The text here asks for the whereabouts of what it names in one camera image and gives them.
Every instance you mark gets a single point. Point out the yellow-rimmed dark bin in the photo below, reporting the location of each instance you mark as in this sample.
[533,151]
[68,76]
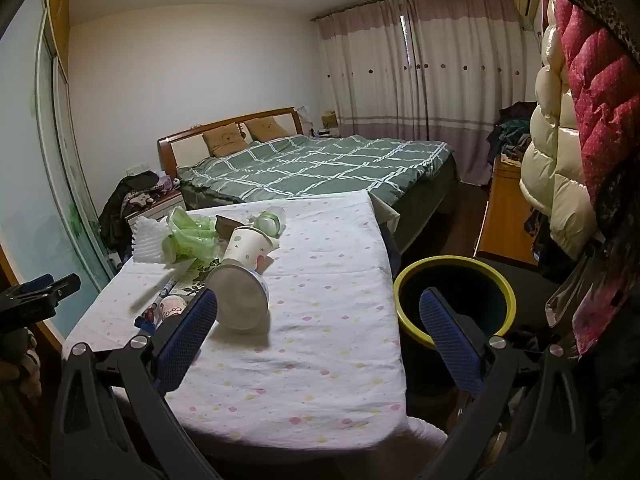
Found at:
[505,280]

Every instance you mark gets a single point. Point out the wooden desk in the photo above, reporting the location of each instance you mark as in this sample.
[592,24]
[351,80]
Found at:
[505,210]

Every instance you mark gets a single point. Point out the round printed lid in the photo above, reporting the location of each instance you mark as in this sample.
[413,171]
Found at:
[172,306]

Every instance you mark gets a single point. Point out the printed snack wrapper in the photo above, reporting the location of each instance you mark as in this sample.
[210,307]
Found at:
[150,312]

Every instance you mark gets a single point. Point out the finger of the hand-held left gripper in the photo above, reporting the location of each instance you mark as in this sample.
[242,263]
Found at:
[45,295]

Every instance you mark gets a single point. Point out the dark blue cloth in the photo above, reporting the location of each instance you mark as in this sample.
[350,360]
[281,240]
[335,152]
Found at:
[392,255]

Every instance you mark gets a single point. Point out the red quilted jacket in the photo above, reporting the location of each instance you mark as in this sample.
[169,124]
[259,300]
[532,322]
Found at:
[600,85]

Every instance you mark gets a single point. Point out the green-striped clear cup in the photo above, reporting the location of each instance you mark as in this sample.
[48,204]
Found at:
[267,220]

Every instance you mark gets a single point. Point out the white foam net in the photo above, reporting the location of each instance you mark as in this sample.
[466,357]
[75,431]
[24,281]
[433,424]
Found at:
[147,240]

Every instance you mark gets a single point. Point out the pile of clothes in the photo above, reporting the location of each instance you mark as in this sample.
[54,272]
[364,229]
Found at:
[510,135]

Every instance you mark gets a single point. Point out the white dotted tablecloth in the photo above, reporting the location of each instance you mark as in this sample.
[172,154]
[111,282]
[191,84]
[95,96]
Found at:
[310,320]

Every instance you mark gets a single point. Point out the black hanging garment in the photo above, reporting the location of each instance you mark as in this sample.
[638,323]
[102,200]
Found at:
[547,255]

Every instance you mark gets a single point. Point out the small cardboard box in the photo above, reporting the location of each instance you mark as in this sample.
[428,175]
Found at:
[329,120]

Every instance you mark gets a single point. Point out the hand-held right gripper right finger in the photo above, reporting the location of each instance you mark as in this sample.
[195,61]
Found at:
[450,340]

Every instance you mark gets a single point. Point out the white and mauve curtain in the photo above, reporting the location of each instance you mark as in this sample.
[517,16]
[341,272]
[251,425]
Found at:
[415,60]

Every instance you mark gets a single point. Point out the tan pillow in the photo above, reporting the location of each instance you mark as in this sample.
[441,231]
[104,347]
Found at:
[225,140]
[267,127]

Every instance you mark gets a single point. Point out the dark green bed base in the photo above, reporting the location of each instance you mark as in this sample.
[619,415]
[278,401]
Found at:
[430,195]

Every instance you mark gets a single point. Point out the wooden bed headboard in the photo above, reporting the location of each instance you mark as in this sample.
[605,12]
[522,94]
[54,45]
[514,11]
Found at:
[200,135]

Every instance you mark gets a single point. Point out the clear plastic cup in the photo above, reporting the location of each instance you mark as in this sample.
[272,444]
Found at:
[237,295]

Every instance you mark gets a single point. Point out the pink plastic bag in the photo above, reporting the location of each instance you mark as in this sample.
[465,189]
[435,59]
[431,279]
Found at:
[595,305]

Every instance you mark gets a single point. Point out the cream puffer jacket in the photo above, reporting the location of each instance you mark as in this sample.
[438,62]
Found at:
[550,160]

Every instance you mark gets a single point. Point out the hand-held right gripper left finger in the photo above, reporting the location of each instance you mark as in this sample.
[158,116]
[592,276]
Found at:
[187,330]

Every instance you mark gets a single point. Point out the white paper cup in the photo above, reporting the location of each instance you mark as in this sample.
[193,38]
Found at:
[245,250]

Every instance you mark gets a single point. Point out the bed with green quilt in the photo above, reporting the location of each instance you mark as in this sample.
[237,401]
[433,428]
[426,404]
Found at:
[320,165]

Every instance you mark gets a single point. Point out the brown square box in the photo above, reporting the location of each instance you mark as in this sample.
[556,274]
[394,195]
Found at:
[227,223]

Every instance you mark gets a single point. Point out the dark clothes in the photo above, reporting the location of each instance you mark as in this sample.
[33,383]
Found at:
[130,195]

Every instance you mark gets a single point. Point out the sliding wardrobe door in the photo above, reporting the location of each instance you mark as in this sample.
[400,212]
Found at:
[30,160]

